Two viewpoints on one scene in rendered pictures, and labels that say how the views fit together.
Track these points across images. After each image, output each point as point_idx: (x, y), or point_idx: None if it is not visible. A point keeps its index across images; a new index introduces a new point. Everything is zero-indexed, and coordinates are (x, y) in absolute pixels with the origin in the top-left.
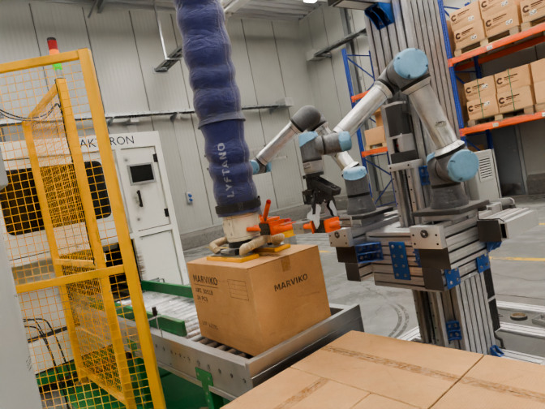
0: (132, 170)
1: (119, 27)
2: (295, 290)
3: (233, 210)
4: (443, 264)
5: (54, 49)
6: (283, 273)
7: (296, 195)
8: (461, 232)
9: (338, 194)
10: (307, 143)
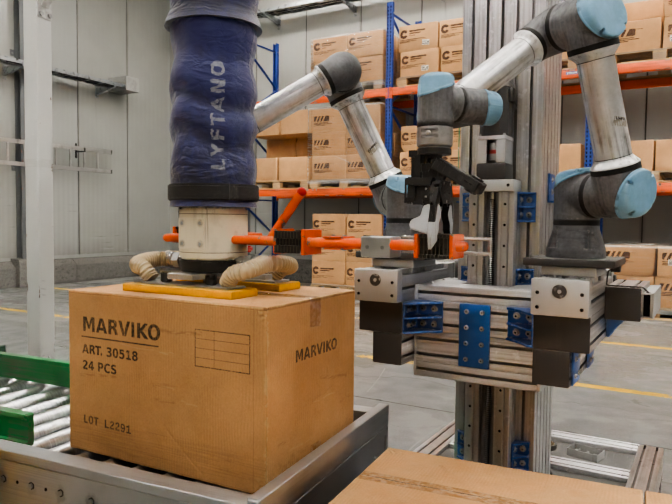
0: None
1: None
2: (320, 365)
3: (218, 196)
4: (576, 345)
5: None
6: (310, 329)
7: (114, 237)
8: (598, 299)
9: (481, 193)
10: (442, 91)
